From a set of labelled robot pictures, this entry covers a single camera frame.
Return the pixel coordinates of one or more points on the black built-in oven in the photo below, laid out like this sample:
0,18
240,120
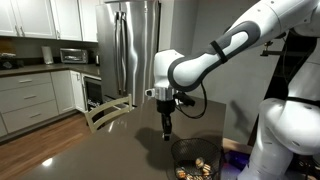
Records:
93,92

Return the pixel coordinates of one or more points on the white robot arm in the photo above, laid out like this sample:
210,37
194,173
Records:
285,126

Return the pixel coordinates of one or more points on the wrapped burger candy middle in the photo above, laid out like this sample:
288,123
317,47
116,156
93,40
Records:
206,168

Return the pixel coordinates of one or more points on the white cabinets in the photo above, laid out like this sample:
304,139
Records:
34,99
73,20

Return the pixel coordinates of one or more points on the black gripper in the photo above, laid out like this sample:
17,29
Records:
166,108

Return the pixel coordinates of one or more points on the white lower cabinets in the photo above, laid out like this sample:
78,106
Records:
34,99

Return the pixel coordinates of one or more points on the black countertop appliance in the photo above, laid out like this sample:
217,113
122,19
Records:
8,61

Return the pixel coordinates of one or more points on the black wire mesh bin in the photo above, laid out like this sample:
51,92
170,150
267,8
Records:
184,153

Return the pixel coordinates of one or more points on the silver toaster oven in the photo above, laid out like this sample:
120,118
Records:
74,56

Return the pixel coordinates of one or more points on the wrapped burger candy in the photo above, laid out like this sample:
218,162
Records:
206,168
180,174
199,162

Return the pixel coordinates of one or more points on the white upper cabinets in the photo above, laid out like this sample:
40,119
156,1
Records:
73,20

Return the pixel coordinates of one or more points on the wrapped burger candy bottom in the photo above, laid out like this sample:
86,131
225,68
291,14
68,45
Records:
180,174

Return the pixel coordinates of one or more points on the stainless steel refrigerator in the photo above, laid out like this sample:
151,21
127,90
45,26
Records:
127,34

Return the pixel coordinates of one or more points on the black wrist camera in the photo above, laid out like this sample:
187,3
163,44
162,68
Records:
184,99

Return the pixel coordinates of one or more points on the wrapped burger candy top left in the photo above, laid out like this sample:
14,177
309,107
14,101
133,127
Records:
199,162

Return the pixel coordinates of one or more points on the white paper towel roll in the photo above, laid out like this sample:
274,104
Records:
47,55

